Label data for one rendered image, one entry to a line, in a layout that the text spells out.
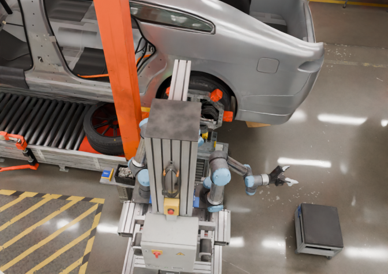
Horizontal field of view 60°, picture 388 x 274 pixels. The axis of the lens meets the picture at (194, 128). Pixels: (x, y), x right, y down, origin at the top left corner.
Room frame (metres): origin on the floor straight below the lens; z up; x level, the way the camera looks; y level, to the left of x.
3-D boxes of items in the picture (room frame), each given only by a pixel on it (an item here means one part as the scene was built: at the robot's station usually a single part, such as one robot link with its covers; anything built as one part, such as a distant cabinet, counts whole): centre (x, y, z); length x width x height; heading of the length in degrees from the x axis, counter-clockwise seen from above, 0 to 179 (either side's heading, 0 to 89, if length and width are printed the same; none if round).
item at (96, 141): (2.29, 0.85, 0.39); 0.66 x 0.66 x 0.24
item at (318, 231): (1.34, -1.24, 0.17); 0.43 x 0.36 x 0.34; 177
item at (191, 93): (2.15, 0.00, 0.85); 0.54 x 0.07 x 0.54; 85
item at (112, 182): (1.61, 0.63, 0.44); 0.43 x 0.17 x 0.03; 85
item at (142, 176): (1.30, 0.34, 0.98); 0.13 x 0.12 x 0.14; 38
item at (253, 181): (1.22, -0.44, 1.21); 0.11 x 0.08 x 0.09; 103
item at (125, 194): (1.61, 0.66, 0.21); 0.10 x 0.10 x 0.42; 85
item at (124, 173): (1.61, 0.59, 0.51); 0.20 x 0.14 x 0.13; 83
